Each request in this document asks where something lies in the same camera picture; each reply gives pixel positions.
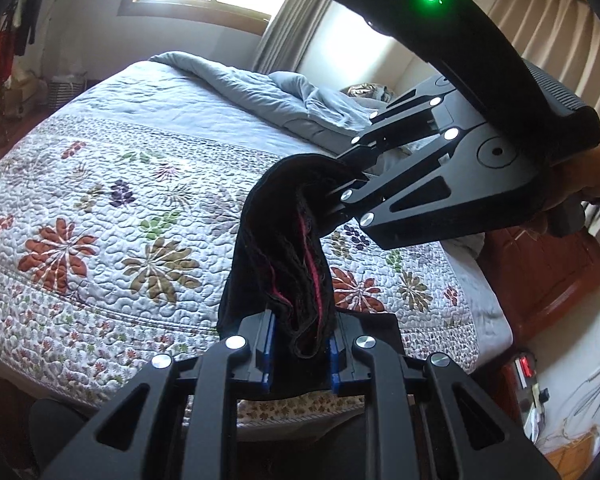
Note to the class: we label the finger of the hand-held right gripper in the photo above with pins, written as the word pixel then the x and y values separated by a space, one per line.
pixel 375 210
pixel 365 147

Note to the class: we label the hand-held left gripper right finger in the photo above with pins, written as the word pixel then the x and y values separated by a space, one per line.
pixel 336 370

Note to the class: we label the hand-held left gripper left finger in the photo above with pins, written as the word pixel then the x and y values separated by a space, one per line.
pixel 266 360

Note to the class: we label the black pants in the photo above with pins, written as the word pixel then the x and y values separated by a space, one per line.
pixel 280 220

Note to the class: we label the person's right hand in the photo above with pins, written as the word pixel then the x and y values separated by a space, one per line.
pixel 590 175

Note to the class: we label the patterned pillow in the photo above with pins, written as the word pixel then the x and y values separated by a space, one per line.
pixel 367 94

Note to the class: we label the beige pleated curtain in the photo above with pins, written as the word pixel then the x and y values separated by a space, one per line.
pixel 545 35

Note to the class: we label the grey window curtain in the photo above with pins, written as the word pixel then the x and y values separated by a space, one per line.
pixel 290 35

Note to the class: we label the grey bed sheet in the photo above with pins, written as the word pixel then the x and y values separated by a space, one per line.
pixel 480 310

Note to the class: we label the grey duvet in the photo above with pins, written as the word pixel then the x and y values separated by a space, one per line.
pixel 230 85

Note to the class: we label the wooden nightstand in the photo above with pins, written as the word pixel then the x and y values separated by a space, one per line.
pixel 510 405

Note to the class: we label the wooden bed headboard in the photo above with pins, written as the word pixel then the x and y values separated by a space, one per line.
pixel 545 280

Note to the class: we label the white power strip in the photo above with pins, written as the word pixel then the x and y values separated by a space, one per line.
pixel 537 410

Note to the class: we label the floral quilted bedspread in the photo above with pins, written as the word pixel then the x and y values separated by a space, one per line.
pixel 105 185

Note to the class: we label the striped laundry basket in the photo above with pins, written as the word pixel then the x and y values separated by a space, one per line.
pixel 66 91

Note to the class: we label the cardboard box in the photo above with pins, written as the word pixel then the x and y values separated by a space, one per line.
pixel 25 95

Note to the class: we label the black hanging garment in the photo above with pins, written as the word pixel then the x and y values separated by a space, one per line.
pixel 32 5

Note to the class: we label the wooden coat rack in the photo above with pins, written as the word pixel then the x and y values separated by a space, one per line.
pixel 10 15

